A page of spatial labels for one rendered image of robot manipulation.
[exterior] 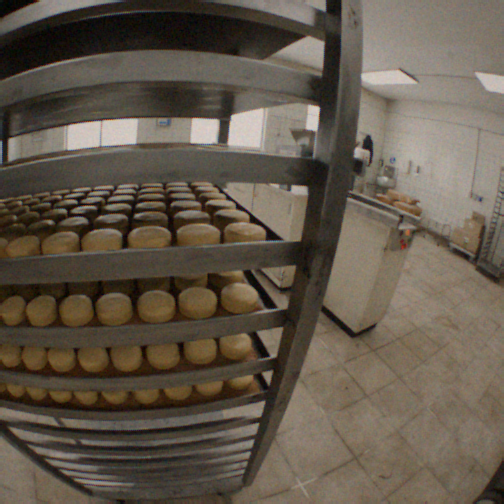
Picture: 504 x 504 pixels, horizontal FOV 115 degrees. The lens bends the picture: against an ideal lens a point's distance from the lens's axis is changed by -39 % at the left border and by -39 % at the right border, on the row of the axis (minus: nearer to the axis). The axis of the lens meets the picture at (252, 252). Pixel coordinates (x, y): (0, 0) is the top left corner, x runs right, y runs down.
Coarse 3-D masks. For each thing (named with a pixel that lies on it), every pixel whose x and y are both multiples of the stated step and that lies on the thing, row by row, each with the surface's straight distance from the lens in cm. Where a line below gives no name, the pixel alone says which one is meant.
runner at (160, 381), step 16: (208, 368) 36; (224, 368) 37; (240, 368) 38; (256, 368) 39; (272, 368) 41; (16, 384) 47; (32, 384) 44; (48, 384) 42; (64, 384) 40; (80, 384) 39; (96, 384) 38; (112, 384) 38; (128, 384) 37; (144, 384) 37; (160, 384) 37; (176, 384) 38; (192, 384) 38
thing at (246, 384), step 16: (0, 384) 59; (208, 384) 46; (224, 384) 49; (240, 384) 47; (256, 384) 49; (16, 400) 57; (32, 400) 55; (48, 400) 53; (64, 400) 51; (80, 400) 49; (96, 400) 49; (112, 400) 47; (128, 400) 48; (144, 400) 46; (160, 400) 47; (176, 400) 47; (192, 400) 47; (208, 400) 47
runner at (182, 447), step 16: (240, 432) 64; (48, 448) 71; (64, 448) 67; (80, 448) 68; (96, 448) 66; (112, 448) 65; (128, 448) 64; (144, 448) 63; (160, 448) 63; (176, 448) 59; (192, 448) 60; (208, 448) 62
